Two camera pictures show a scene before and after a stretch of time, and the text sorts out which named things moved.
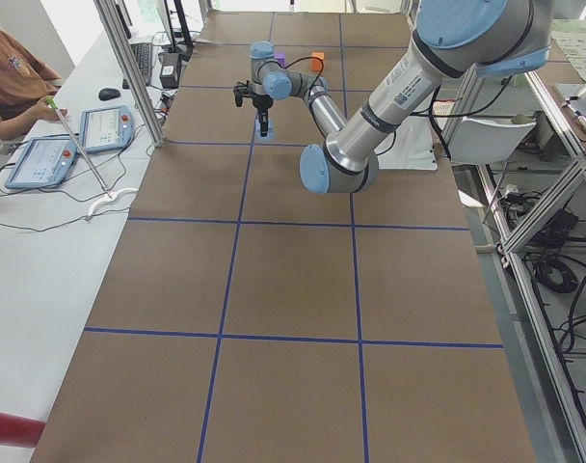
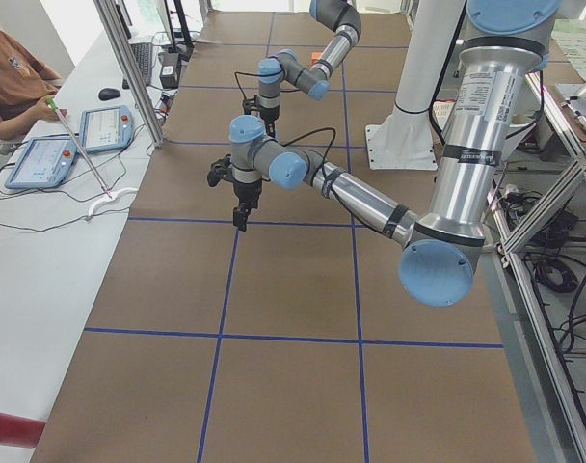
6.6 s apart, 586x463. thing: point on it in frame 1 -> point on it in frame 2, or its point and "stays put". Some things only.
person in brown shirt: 18,89 stays put
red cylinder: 10,429 stays put
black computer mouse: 108,94 stays put
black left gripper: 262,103 -> 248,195
